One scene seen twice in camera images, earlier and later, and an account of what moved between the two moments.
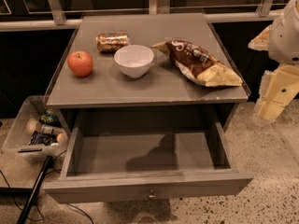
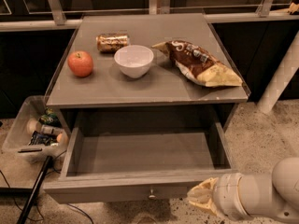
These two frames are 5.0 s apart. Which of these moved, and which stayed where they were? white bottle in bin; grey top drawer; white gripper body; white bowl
Moved: white gripper body
Stayed: grey top drawer; white bottle in bin; white bowl
